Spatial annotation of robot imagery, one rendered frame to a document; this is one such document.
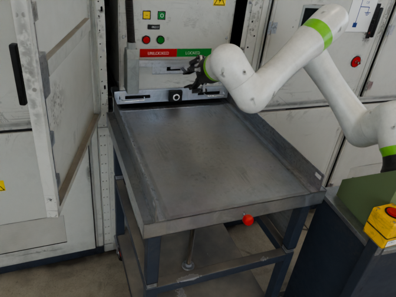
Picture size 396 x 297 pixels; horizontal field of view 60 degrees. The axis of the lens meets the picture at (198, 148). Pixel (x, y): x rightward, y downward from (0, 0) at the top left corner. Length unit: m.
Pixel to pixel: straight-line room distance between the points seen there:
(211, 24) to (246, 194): 0.77
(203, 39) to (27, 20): 0.92
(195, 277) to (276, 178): 0.44
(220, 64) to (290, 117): 0.93
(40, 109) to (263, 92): 0.62
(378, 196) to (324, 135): 0.95
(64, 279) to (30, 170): 0.62
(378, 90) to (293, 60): 1.12
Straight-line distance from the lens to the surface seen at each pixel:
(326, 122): 2.08
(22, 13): 0.78
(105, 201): 1.79
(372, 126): 1.37
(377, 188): 1.24
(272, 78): 1.11
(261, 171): 1.23
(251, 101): 1.06
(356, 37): 1.94
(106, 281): 1.91
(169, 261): 1.76
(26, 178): 1.64
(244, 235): 2.19
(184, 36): 1.52
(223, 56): 1.04
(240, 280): 1.74
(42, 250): 1.93
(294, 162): 1.29
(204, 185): 1.11
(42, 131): 0.87
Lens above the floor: 1.53
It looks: 32 degrees down
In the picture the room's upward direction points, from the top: 7 degrees clockwise
